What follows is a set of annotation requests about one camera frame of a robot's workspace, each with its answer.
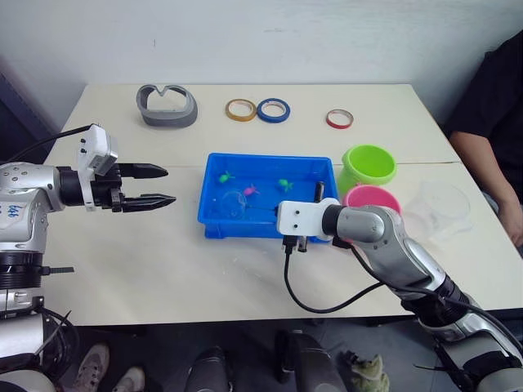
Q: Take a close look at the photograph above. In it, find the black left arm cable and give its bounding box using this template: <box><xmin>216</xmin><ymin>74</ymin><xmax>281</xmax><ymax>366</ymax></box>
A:
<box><xmin>0</xmin><ymin>123</ymin><xmax>94</xmax><ymax>165</ymax></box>

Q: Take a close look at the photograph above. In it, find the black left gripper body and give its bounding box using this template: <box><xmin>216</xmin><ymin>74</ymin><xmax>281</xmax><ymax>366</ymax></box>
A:
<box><xmin>90</xmin><ymin>162</ymin><xmax>126</xmax><ymax>214</ymax></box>

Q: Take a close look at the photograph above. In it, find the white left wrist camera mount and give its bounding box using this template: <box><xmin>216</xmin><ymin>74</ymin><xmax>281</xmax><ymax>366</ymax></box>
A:
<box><xmin>75</xmin><ymin>123</ymin><xmax>120</xmax><ymax>214</ymax></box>

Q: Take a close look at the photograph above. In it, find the dark rounded shape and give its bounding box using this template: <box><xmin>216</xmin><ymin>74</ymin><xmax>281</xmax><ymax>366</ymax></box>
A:
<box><xmin>185</xmin><ymin>345</ymin><xmax>235</xmax><ymax>392</ymax></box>
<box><xmin>274</xmin><ymin>328</ymin><xmax>349</xmax><ymax>392</ymax></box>

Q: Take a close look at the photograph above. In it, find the red tape roll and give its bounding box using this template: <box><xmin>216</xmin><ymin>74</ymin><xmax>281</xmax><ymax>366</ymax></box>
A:
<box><xmin>325</xmin><ymin>108</ymin><xmax>354</xmax><ymax>131</ymax></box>

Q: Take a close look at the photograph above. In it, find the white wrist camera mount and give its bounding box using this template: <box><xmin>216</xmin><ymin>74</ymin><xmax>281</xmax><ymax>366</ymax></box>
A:
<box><xmin>75</xmin><ymin>123</ymin><xmax>120</xmax><ymax>214</ymax></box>
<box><xmin>275</xmin><ymin>197</ymin><xmax>341</xmax><ymax>247</ymax></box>

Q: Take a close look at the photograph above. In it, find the small clear fishing net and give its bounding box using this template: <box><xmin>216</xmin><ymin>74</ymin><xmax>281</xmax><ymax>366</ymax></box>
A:
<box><xmin>221</xmin><ymin>189</ymin><xmax>279</xmax><ymax>220</ymax></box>

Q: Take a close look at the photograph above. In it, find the clear plastic cup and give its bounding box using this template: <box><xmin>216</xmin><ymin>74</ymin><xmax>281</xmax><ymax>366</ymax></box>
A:
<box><xmin>403</xmin><ymin>180</ymin><xmax>476</xmax><ymax>243</ymax></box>

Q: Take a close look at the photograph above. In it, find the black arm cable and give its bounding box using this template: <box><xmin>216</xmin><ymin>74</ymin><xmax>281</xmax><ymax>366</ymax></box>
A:
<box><xmin>280</xmin><ymin>235</ymin><xmax>409</xmax><ymax>314</ymax></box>
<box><xmin>0</xmin><ymin>123</ymin><xmax>94</xmax><ymax>165</ymax></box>

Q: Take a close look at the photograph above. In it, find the blue tape roll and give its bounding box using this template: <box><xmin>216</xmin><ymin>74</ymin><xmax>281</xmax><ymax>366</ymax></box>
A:
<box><xmin>256</xmin><ymin>97</ymin><xmax>293</xmax><ymax>125</ymax></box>

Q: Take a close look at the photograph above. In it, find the person's black shirt torso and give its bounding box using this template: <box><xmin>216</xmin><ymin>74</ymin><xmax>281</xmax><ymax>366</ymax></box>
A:
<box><xmin>443</xmin><ymin>30</ymin><xmax>523</xmax><ymax>201</ymax></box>

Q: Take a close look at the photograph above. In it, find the person's hand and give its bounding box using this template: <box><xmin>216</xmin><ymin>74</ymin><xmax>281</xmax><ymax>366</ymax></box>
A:
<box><xmin>498</xmin><ymin>199</ymin><xmax>523</xmax><ymax>251</ymax></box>

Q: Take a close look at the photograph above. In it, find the pink plastic bucket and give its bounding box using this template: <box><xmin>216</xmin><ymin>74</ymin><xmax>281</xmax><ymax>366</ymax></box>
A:
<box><xmin>341</xmin><ymin>184</ymin><xmax>405</xmax><ymax>246</ymax></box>

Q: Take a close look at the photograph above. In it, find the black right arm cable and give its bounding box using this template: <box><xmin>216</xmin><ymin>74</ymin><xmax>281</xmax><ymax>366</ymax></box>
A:
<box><xmin>280</xmin><ymin>235</ymin><xmax>409</xmax><ymax>314</ymax></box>

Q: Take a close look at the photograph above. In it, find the blue plastic tub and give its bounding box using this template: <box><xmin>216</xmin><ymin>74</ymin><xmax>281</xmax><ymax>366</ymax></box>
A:
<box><xmin>197</xmin><ymin>152</ymin><xmax>340</xmax><ymax>244</ymax></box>

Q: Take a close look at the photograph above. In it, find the dark blue wall panel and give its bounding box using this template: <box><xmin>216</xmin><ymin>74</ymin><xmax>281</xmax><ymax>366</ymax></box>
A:
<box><xmin>0</xmin><ymin>55</ymin><xmax>63</xmax><ymax>164</ymax></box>

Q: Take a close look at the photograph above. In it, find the green camouflage cloth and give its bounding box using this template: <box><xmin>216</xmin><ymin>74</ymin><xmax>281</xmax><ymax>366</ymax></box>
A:
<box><xmin>337</xmin><ymin>350</ymin><xmax>391</xmax><ymax>392</ymax></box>

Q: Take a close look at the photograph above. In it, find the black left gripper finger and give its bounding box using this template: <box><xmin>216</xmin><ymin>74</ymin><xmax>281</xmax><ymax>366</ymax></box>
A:
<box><xmin>121</xmin><ymin>194</ymin><xmax>177</xmax><ymax>213</ymax></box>
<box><xmin>118</xmin><ymin>163</ymin><xmax>170</xmax><ymax>180</ymax></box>

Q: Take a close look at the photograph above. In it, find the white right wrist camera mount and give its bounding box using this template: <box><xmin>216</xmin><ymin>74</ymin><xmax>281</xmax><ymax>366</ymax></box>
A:
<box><xmin>275</xmin><ymin>197</ymin><xmax>341</xmax><ymax>247</ymax></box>

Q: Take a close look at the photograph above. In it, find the grey curved plastic ring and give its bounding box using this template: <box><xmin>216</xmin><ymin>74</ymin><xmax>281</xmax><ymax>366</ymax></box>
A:
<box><xmin>135</xmin><ymin>83</ymin><xmax>200</xmax><ymax>129</ymax></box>

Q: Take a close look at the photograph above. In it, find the white sneaker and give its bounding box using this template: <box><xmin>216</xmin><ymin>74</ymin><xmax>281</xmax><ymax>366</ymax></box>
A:
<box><xmin>72</xmin><ymin>342</ymin><xmax>111</xmax><ymax>392</ymax></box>
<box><xmin>111</xmin><ymin>365</ymin><xmax>146</xmax><ymax>392</ymax></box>

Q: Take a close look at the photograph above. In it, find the yellow tape roll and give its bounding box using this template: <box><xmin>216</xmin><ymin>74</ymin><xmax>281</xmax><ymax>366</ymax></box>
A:
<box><xmin>224</xmin><ymin>98</ymin><xmax>257</xmax><ymax>123</ymax></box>

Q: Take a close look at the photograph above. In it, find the green plastic bucket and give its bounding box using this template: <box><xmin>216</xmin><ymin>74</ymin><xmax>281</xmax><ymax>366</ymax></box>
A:
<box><xmin>337</xmin><ymin>143</ymin><xmax>398</xmax><ymax>198</ymax></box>

